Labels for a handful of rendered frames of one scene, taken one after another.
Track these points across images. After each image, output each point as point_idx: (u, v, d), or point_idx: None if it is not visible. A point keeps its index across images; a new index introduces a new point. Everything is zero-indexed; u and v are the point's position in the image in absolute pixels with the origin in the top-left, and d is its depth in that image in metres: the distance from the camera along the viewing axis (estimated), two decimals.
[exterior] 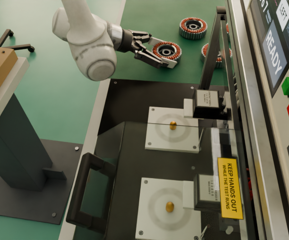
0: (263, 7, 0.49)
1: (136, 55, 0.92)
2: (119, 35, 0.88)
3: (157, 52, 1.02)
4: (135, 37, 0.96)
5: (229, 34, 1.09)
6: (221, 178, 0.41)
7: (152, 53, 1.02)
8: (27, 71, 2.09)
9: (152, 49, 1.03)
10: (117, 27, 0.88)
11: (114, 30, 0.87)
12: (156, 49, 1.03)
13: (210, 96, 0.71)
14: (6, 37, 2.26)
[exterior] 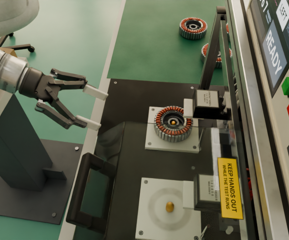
0: (263, 7, 0.49)
1: (36, 107, 0.69)
2: (14, 76, 0.66)
3: (160, 120, 0.79)
4: (50, 81, 0.73)
5: (229, 34, 1.09)
6: (221, 178, 0.41)
7: (154, 119, 0.80)
8: None
9: (157, 114, 0.81)
10: (15, 66, 0.67)
11: (7, 69, 0.66)
12: (161, 115, 0.80)
13: (210, 96, 0.71)
14: (6, 37, 2.26)
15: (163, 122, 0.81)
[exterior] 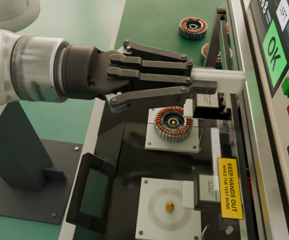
0: (263, 7, 0.49)
1: (114, 110, 0.34)
2: (43, 67, 0.34)
3: (160, 120, 0.79)
4: (112, 56, 0.37)
5: (229, 34, 1.09)
6: (221, 178, 0.41)
7: (154, 119, 0.80)
8: None
9: (157, 114, 0.81)
10: (40, 48, 0.35)
11: (28, 58, 0.34)
12: (161, 115, 0.80)
13: (210, 96, 0.71)
14: None
15: (163, 122, 0.81)
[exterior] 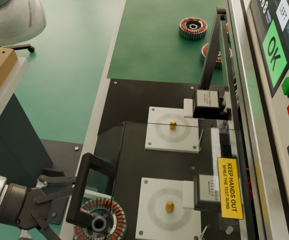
0: (263, 7, 0.49)
1: None
2: None
3: None
4: (37, 200, 0.55)
5: (229, 34, 1.09)
6: (221, 178, 0.41)
7: None
8: (27, 71, 2.09)
9: None
10: None
11: None
12: None
13: (210, 96, 0.71)
14: None
15: None
